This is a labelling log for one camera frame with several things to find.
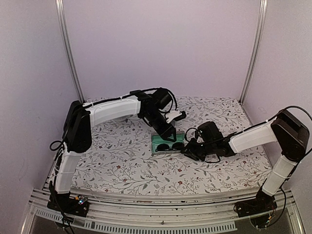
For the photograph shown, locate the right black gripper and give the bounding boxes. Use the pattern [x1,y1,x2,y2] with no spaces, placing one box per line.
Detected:
[181,137,215,162]

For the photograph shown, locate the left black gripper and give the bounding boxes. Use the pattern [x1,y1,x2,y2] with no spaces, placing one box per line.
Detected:
[144,110,178,143]

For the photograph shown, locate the beige-grey glasses case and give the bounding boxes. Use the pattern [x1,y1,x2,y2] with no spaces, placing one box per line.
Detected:
[151,131,185,156]

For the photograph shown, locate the thin black-framed glasses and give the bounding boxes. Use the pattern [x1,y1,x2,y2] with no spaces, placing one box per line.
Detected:
[156,142,184,152]

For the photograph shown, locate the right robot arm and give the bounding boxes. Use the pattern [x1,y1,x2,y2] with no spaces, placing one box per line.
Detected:
[181,106,311,213]

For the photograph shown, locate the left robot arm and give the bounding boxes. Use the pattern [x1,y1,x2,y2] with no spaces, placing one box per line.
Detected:
[51,88,177,212]

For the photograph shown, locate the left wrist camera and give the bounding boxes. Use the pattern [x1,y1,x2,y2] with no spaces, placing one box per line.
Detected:
[165,110,186,123]

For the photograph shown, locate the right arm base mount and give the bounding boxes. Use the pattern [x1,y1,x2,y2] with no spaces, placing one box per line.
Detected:
[234,187,277,217]

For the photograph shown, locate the front aluminium rail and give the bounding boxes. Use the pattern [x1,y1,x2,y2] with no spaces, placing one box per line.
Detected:
[22,189,305,234]

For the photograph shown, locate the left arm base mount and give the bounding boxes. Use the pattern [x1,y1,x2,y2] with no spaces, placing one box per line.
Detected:
[47,181,90,217]

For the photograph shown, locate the right aluminium post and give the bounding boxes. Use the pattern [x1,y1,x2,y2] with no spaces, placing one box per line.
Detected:
[239,0,268,105]

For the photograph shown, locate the aluminium post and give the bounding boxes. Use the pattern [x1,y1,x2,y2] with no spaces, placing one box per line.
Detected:
[55,0,85,102]
[239,0,268,105]

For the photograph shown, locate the left aluminium post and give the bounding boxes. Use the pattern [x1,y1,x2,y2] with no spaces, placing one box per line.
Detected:
[55,0,85,102]

